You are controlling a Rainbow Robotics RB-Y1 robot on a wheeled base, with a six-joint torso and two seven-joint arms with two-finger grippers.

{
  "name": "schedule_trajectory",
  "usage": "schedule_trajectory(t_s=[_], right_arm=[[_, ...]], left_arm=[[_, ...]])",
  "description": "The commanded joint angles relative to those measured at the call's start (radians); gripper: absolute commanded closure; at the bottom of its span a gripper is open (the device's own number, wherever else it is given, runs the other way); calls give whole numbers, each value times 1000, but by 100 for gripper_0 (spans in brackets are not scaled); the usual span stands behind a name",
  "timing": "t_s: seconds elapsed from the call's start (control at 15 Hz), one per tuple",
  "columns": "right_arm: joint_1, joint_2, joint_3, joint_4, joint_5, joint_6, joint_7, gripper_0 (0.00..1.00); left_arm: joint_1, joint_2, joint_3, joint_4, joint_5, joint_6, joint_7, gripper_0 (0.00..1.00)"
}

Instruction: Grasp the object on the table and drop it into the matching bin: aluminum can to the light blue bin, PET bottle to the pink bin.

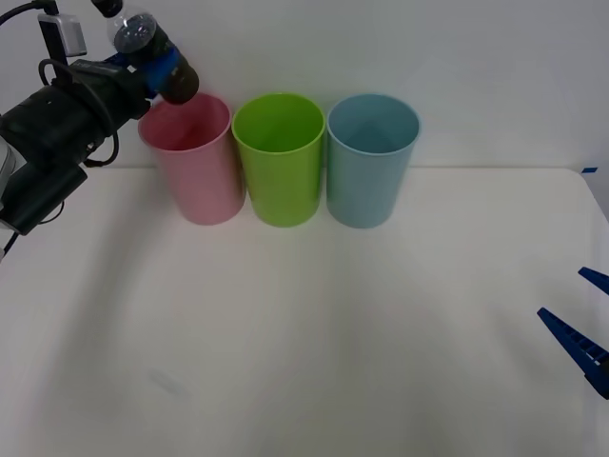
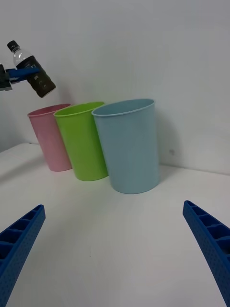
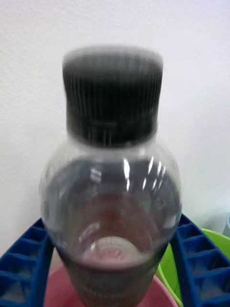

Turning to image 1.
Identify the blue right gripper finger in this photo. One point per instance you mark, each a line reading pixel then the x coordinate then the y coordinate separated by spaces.
pixel 575 340
pixel 597 280

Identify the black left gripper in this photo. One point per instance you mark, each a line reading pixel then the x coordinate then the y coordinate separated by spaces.
pixel 116 93

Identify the dark drink bottle black cap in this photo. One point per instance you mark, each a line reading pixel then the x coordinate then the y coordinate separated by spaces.
pixel 138 35

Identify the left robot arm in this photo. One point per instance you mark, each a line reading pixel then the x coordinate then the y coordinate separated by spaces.
pixel 47 124

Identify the pink plastic bin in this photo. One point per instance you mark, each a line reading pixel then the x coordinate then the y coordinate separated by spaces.
pixel 200 176

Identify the yellow-green plastic bin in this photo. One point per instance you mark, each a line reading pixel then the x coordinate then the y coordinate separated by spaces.
pixel 280 185

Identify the pale blue plastic bin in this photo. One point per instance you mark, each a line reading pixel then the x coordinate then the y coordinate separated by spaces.
pixel 366 185

